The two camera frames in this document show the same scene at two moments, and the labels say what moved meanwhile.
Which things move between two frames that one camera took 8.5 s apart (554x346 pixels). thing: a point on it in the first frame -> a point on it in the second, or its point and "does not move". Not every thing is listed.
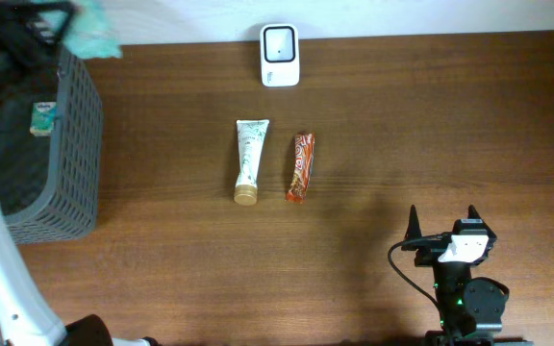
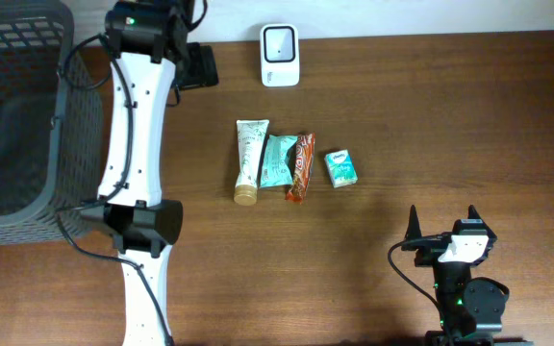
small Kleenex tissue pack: x=42 y=118 -> x=340 y=168
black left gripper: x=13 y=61 -> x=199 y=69
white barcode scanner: x=279 y=44 does not move
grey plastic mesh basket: x=41 y=139 does not move
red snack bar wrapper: x=304 y=154 does not move
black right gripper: x=431 y=258 does not move
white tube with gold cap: x=251 y=138 does not move
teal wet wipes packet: x=91 y=33 -> x=277 y=168
